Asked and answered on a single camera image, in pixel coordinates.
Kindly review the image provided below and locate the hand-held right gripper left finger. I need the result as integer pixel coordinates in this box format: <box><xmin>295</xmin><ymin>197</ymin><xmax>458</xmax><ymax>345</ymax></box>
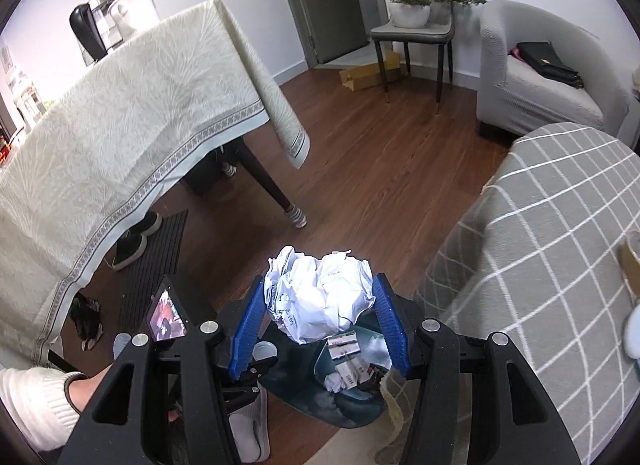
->
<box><xmin>57</xmin><ymin>274</ymin><xmax>266</xmax><ymax>465</ymax></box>

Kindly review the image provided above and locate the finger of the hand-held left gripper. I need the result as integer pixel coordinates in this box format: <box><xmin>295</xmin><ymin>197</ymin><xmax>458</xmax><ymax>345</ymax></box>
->
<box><xmin>220</xmin><ymin>357</ymin><xmax>280</xmax><ymax>418</ymax></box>

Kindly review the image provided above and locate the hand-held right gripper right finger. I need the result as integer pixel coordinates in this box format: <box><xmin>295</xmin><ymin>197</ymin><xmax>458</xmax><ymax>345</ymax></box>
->
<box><xmin>372</xmin><ymin>272</ymin><xmax>583</xmax><ymax>465</ymax></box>

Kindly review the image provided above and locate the white barcode carton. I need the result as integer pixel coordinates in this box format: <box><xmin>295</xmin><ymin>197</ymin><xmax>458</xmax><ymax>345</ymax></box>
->
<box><xmin>327</xmin><ymin>330</ymin><xmax>362</xmax><ymax>360</ymax></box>

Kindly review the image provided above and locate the bin with dark liner bag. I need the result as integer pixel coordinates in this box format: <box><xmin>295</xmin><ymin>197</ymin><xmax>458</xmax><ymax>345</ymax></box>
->
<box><xmin>257</xmin><ymin>317</ymin><xmax>401</xmax><ymax>428</ymax></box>

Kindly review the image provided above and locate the large white paper ball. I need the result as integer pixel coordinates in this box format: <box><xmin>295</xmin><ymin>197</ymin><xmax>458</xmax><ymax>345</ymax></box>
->
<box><xmin>263</xmin><ymin>245</ymin><xmax>377</xmax><ymax>344</ymax></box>

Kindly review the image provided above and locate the person's left forearm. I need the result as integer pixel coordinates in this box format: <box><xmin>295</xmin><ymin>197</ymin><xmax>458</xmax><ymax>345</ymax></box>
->
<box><xmin>0</xmin><ymin>366</ymin><xmax>116</xmax><ymax>451</ymax></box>

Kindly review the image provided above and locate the white slipper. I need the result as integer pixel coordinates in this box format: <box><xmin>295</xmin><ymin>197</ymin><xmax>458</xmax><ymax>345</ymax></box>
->
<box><xmin>227</xmin><ymin>385</ymin><xmax>271</xmax><ymax>463</ymax></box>

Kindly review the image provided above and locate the black ribbed floor mat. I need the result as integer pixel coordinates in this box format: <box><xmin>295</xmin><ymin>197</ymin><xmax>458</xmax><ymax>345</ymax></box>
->
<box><xmin>117</xmin><ymin>210</ymin><xmax>190</xmax><ymax>333</ymax></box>

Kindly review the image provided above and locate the black shoe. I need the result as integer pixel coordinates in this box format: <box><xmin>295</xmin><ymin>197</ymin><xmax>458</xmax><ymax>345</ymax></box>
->
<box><xmin>111</xmin><ymin>234</ymin><xmax>148</xmax><ymax>272</ymax></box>
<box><xmin>125</xmin><ymin>212</ymin><xmax>163</xmax><ymax>238</ymax></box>

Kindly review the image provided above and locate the dark patterned slipper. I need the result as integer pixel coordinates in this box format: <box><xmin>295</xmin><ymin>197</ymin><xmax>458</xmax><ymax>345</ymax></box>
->
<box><xmin>70</xmin><ymin>295</ymin><xmax>103</xmax><ymax>351</ymax></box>

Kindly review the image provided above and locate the dark wooden table leg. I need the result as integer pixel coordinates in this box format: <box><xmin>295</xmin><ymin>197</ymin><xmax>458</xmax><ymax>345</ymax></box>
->
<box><xmin>239</xmin><ymin>138</ymin><xmax>309</xmax><ymax>231</ymax></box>

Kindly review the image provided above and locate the grey checked tablecloth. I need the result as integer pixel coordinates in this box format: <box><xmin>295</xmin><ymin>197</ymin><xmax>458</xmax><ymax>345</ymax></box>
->
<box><xmin>380</xmin><ymin>122</ymin><xmax>640</xmax><ymax>465</ymax></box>

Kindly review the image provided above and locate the cream patterned tablecloth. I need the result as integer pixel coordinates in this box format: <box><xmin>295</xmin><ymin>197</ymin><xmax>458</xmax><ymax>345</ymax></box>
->
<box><xmin>0</xmin><ymin>0</ymin><xmax>312</xmax><ymax>368</ymax></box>

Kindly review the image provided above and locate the flat cardboard box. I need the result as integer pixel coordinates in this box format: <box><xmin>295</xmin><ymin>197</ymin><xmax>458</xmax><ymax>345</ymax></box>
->
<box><xmin>339</xmin><ymin>50</ymin><xmax>402</xmax><ymax>92</ymax></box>

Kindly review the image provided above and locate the grey armchair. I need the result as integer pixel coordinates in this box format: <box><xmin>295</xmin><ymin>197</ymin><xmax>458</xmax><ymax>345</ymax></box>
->
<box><xmin>475</xmin><ymin>0</ymin><xmax>633</xmax><ymax>138</ymax></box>

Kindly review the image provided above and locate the black glass kettle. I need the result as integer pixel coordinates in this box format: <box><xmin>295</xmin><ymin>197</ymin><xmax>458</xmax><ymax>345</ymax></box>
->
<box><xmin>69</xmin><ymin>0</ymin><xmax>123</xmax><ymax>67</ymax></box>

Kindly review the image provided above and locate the black handbag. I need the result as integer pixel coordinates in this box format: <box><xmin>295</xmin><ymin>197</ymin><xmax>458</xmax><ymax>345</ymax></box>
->
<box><xmin>515</xmin><ymin>41</ymin><xmax>585</xmax><ymax>91</ymax></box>

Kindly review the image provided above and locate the white ceramic pitcher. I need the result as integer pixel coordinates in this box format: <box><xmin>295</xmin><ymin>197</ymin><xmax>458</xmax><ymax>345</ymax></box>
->
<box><xmin>107</xmin><ymin>0</ymin><xmax>162</xmax><ymax>41</ymax></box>

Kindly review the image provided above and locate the plant in white pot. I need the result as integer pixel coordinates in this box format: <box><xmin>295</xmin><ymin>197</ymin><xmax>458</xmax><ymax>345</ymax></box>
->
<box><xmin>389</xmin><ymin>0</ymin><xmax>432</xmax><ymax>29</ymax></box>

